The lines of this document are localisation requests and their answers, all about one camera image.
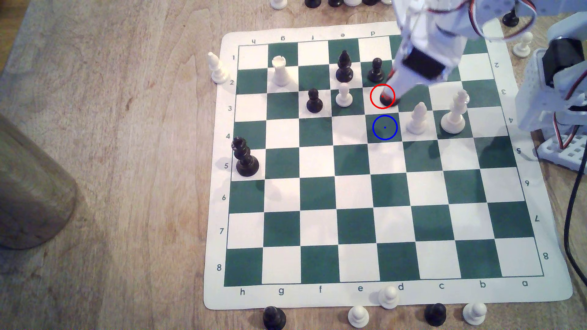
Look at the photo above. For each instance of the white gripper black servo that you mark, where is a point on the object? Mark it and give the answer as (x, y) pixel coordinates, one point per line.
(403, 83)

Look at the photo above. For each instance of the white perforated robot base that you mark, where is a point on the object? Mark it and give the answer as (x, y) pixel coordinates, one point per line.
(564, 151)

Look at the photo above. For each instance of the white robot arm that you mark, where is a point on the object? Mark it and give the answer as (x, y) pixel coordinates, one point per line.
(534, 91)

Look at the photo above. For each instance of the white bishop chess piece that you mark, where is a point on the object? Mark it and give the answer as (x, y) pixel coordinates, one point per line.
(217, 71)
(418, 121)

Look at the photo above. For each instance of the black bishop chess piece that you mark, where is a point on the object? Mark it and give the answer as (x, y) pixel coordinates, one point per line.
(344, 71)

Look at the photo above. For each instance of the white pawn chess piece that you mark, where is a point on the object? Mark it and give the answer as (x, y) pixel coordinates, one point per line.
(388, 298)
(474, 313)
(344, 97)
(358, 317)
(522, 46)

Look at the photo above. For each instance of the white queen chess piece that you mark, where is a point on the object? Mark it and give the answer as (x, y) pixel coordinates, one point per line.
(454, 119)

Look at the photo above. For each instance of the white rook chess piece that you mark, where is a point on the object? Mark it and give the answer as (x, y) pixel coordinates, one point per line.
(280, 73)

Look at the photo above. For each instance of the green and white chess mat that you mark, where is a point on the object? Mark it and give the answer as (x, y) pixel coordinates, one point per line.
(321, 192)

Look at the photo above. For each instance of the black king on h5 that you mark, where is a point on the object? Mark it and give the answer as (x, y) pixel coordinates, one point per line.
(245, 162)

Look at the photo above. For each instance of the blurry brown wooden cylinder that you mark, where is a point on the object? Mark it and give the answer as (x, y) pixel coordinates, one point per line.
(32, 197)

